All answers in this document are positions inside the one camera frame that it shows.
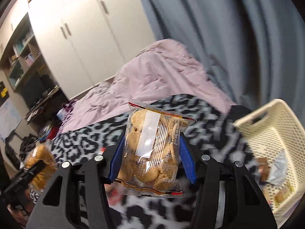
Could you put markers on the dark cloth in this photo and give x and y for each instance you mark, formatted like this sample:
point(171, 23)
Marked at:
point(240, 113)

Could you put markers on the black pegboard with yellow bins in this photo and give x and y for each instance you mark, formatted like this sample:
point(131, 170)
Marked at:
point(2, 90)

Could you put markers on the black office chair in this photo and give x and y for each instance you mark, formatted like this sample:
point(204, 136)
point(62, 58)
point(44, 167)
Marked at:
point(12, 138)

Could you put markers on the dark computer desk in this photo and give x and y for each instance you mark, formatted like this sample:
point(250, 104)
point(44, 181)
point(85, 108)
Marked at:
point(45, 105)

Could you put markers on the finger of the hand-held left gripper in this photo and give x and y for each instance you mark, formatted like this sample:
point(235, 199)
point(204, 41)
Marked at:
point(33, 171)

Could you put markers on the wooden wall bookshelf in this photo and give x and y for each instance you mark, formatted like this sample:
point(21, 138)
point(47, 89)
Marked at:
point(21, 57)

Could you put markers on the purple patterned cloth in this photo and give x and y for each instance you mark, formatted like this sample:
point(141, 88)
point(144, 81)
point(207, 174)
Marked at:
point(68, 106)

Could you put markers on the wall poster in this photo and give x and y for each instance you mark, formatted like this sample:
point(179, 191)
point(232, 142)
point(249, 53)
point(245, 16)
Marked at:
point(8, 119)

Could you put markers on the clear packet of round biscuits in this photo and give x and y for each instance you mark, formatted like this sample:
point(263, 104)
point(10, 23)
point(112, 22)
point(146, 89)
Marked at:
point(147, 148)

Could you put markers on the white wardrobe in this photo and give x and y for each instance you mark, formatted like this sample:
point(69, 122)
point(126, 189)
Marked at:
point(83, 28)

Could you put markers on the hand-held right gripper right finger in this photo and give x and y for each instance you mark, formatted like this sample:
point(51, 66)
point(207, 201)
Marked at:
point(188, 163)

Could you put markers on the leopard print blanket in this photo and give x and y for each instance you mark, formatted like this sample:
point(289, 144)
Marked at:
point(90, 133)

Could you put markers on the pink duvet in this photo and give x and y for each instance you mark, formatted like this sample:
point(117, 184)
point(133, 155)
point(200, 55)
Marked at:
point(154, 76)

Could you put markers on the large silver snack packet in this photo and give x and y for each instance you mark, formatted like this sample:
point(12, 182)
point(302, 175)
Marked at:
point(281, 167)

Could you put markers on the grey-blue curtain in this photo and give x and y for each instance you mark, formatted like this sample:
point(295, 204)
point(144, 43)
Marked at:
point(226, 28)

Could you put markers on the black computer monitor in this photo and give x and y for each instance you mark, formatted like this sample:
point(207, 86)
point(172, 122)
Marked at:
point(33, 89)

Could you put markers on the dark clothes pile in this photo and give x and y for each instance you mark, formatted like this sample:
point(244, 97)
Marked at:
point(29, 145)

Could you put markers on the cream plastic basket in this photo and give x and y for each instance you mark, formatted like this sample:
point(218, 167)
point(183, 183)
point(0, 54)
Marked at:
point(266, 128)

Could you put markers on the brown round cookie packet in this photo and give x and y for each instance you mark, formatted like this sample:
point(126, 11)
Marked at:
point(43, 155)

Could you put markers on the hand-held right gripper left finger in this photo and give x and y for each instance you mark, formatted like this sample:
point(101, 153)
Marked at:
point(116, 163)

